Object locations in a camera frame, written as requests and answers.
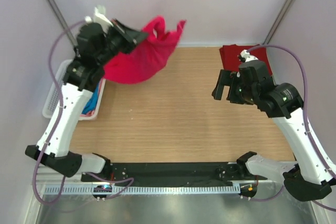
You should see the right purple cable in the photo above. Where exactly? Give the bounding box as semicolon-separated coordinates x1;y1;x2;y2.
244;45;336;211

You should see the white slotted cable duct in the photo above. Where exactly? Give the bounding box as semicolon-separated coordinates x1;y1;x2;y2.
44;185;241;196

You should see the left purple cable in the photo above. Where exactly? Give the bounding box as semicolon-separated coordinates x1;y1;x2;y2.
31;19;134;205

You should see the right aluminium frame post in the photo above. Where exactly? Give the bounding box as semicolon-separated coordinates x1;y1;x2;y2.
263;0;295;44

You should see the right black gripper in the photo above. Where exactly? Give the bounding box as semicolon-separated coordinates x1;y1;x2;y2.
212;70;257;106

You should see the purple cable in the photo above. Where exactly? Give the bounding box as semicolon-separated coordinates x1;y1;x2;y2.
244;45;336;211
31;19;134;205

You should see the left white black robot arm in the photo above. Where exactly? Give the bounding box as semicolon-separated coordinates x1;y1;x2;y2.
25;19;148;182

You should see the white perforated plastic basket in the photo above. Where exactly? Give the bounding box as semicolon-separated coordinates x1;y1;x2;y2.
42;59;106;121

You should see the left aluminium frame post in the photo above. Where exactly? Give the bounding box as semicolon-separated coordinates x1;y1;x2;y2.
46;0;76;46

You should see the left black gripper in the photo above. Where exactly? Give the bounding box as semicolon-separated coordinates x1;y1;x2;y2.
97;20;149;67

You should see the aluminium frame post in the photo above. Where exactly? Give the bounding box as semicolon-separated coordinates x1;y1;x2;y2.
46;0;76;46
263;0;295;44

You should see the magenta pink t shirt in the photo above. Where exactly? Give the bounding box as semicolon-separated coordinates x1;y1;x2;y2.
103;16;186;84

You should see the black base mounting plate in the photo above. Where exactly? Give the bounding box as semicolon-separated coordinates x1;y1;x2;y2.
80;161;268;187

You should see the folded dark red t shirt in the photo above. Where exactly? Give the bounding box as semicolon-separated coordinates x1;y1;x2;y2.
219;44;272;75

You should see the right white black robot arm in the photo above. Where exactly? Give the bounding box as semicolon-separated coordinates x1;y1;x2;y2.
212;50;335;201

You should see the blue t shirt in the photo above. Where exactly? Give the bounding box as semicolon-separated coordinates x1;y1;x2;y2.
82;81;101;114

